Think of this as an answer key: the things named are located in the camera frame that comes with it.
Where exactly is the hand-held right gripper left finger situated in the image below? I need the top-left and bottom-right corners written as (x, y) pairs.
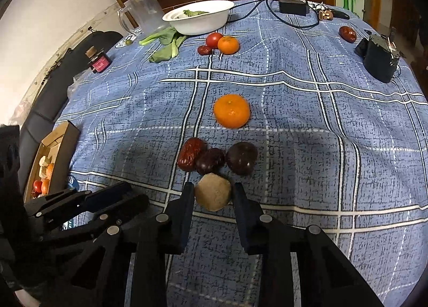
top-left (43, 181), bottom-right (196, 307)

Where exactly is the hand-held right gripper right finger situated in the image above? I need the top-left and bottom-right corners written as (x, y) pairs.
top-left (233, 182), bottom-right (385, 307)

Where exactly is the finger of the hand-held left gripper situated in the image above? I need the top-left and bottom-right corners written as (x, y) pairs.
top-left (43, 194), bottom-right (150, 245)
top-left (24, 181), bottom-right (132, 220)

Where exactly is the cardboard box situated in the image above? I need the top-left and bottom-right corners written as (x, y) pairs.
top-left (23, 120), bottom-right (81, 199)

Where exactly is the dark purple round fruit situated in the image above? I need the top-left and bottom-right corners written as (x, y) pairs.
top-left (226, 142), bottom-right (258, 176)

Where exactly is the dark red jujube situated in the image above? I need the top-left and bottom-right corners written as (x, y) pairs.
top-left (196, 147), bottom-right (226, 176)

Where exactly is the black leather chair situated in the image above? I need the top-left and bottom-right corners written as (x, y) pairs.
top-left (18, 31), bottom-right (125, 191)

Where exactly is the pink label glass bottle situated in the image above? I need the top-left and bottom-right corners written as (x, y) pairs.
top-left (85, 46), bottom-right (111, 75)

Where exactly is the green leafy vegetable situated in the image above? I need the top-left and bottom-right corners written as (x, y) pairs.
top-left (139, 26), bottom-right (188, 63)

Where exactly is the small tangerine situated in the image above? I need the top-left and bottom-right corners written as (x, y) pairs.
top-left (217, 36), bottom-right (240, 54)

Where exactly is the red tomato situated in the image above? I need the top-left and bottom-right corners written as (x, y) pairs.
top-left (205, 32), bottom-right (223, 49)

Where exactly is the clear plastic pitcher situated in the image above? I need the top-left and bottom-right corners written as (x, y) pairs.
top-left (117, 0), bottom-right (164, 38)

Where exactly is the white bowl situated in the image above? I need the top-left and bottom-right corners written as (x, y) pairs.
top-left (162, 0), bottom-right (235, 36)

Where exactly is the large red jujube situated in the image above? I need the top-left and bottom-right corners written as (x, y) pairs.
top-left (339, 26), bottom-right (358, 43)

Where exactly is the black cylindrical container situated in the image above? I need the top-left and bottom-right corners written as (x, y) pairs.
top-left (355, 27), bottom-right (402, 84)

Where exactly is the black power adapter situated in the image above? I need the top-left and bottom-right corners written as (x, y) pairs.
top-left (278, 0), bottom-right (310, 16)

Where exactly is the black cable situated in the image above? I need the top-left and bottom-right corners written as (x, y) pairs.
top-left (229, 0), bottom-right (322, 29)

